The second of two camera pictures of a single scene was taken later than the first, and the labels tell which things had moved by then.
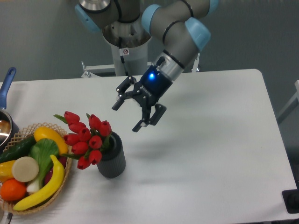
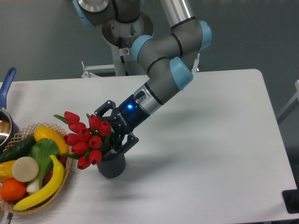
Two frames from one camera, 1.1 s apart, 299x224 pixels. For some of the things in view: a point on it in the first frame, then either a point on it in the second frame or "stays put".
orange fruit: (12, 189) stays put
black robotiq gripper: (153, 85) to (127, 117)
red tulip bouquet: (87, 144) stays put
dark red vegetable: (62, 161) stays put
